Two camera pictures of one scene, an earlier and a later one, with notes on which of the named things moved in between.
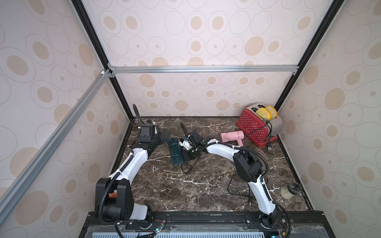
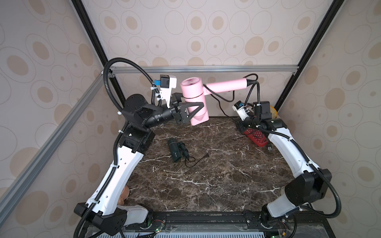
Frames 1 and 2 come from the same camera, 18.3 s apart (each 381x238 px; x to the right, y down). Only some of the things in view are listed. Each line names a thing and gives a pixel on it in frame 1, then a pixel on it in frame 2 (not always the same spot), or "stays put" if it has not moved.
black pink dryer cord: [238, 195] to [249, 83]
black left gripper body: [159, 139] to [174, 110]
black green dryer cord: [195, 162] to [206, 155]
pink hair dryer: [238, 136] to [193, 91]
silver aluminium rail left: [7, 199] stays put
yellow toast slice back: [273, 112] stays put
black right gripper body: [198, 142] to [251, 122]
